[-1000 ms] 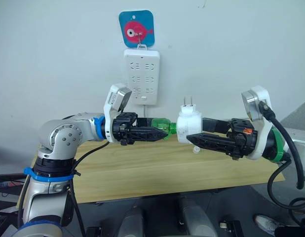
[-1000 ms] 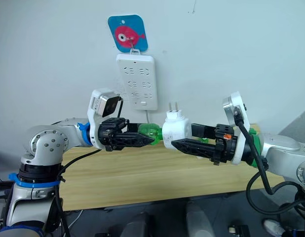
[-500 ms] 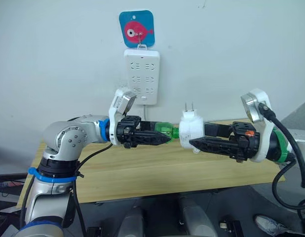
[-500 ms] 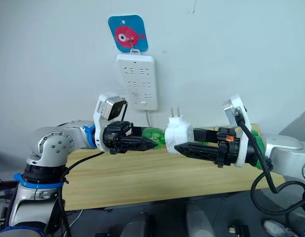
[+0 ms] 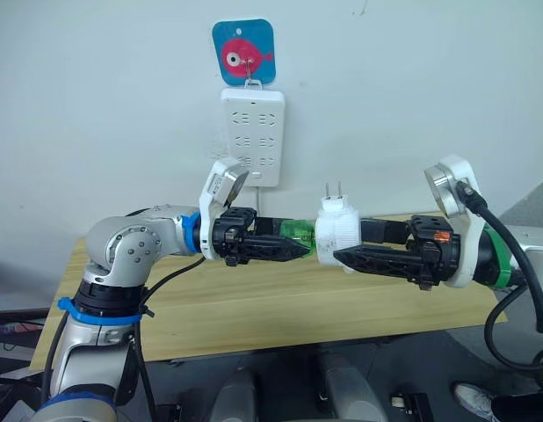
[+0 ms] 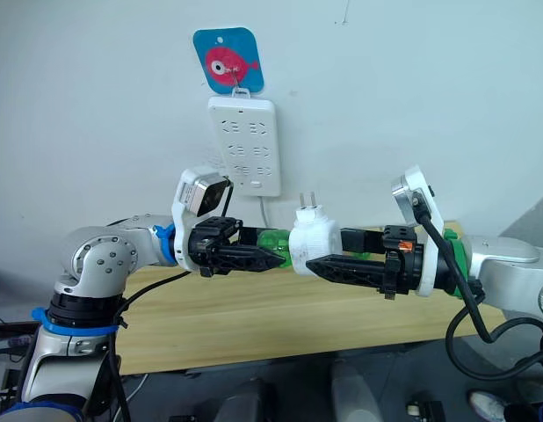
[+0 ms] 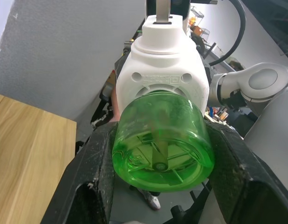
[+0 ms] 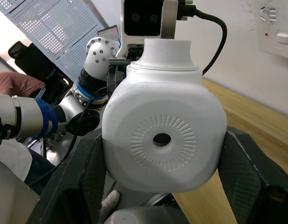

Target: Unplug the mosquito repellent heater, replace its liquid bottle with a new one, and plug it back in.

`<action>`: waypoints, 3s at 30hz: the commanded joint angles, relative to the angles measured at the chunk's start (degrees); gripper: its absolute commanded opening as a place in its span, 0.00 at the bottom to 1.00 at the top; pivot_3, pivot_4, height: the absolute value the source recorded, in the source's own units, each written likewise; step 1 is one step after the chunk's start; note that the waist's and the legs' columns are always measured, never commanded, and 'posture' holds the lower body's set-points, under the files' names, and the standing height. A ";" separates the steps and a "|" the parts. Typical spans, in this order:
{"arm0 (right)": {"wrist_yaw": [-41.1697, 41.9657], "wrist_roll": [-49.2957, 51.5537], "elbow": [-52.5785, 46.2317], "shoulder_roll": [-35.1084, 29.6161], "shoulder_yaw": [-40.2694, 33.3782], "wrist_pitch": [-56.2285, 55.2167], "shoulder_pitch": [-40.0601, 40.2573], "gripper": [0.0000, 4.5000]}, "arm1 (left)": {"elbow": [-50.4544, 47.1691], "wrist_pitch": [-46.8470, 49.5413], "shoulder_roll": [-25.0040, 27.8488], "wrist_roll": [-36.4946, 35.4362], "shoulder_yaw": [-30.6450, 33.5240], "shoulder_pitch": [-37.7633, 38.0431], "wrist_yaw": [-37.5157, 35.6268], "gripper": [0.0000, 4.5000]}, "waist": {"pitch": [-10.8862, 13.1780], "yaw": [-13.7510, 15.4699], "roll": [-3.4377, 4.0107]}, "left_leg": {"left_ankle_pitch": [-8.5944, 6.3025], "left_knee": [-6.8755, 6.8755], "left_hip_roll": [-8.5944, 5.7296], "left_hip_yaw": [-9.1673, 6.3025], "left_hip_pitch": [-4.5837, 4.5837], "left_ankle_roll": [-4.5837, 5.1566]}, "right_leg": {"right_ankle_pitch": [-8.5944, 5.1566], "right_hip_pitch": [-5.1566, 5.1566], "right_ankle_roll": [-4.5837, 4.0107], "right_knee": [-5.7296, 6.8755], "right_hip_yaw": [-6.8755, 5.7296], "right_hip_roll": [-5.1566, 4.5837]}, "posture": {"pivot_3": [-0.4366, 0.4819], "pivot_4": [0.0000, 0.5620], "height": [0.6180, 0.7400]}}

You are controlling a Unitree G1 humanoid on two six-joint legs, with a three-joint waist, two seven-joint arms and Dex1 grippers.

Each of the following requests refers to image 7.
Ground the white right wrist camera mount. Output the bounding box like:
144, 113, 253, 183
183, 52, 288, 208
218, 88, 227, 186
145, 0, 191, 35

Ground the green bottle with white cap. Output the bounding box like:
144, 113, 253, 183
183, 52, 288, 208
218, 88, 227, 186
111, 91, 215, 193

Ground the white sneaker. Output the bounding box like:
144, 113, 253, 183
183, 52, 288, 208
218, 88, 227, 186
137, 188, 161, 210

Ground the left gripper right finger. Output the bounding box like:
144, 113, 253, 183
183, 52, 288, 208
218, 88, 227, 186
204, 121, 288, 224

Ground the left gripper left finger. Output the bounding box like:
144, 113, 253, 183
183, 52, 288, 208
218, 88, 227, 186
40, 121, 119, 224

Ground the white mosquito repellent heater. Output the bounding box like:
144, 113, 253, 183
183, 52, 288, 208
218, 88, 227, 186
115, 0, 210, 123

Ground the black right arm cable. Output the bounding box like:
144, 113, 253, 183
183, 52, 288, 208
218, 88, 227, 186
209, 0, 247, 66

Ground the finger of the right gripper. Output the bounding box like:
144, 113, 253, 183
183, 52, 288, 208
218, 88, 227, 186
91, 56, 126, 128

